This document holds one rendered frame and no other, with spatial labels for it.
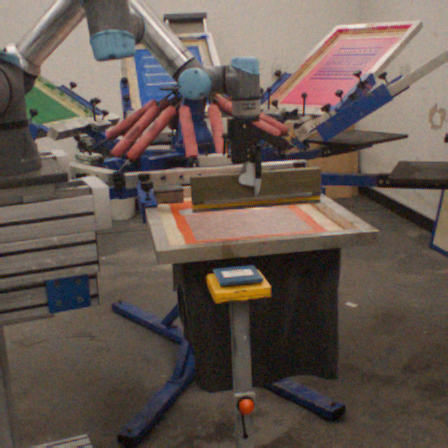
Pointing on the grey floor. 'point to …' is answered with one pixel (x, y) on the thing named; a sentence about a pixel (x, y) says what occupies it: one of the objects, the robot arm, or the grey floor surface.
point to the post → (234, 294)
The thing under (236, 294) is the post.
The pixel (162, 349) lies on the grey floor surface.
